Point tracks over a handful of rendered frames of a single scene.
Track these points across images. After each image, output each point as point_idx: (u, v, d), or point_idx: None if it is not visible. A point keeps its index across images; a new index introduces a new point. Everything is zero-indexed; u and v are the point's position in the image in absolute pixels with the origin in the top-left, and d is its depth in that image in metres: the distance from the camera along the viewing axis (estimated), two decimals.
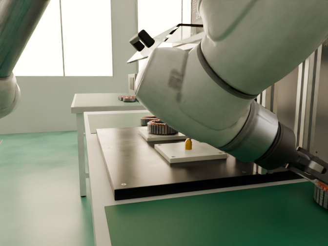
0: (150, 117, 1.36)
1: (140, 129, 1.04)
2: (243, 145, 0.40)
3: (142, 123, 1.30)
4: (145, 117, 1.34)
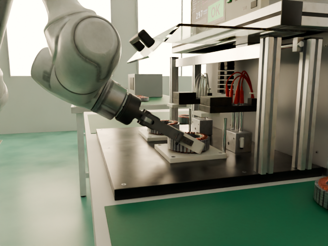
0: None
1: (140, 129, 1.04)
2: (102, 107, 0.65)
3: (174, 147, 0.72)
4: None
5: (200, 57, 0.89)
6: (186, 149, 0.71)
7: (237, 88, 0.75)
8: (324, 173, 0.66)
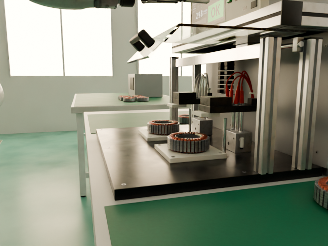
0: (182, 135, 0.79)
1: (140, 129, 1.04)
2: None
3: (174, 147, 0.72)
4: (175, 135, 0.77)
5: (200, 57, 0.89)
6: (186, 149, 0.71)
7: (237, 88, 0.75)
8: (324, 173, 0.66)
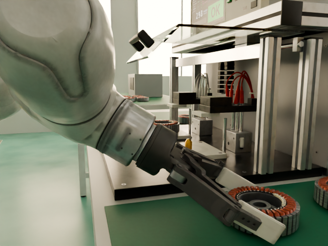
0: (250, 194, 0.47)
1: None
2: None
3: None
4: (238, 194, 0.46)
5: (200, 57, 0.89)
6: None
7: (237, 88, 0.75)
8: (324, 173, 0.66)
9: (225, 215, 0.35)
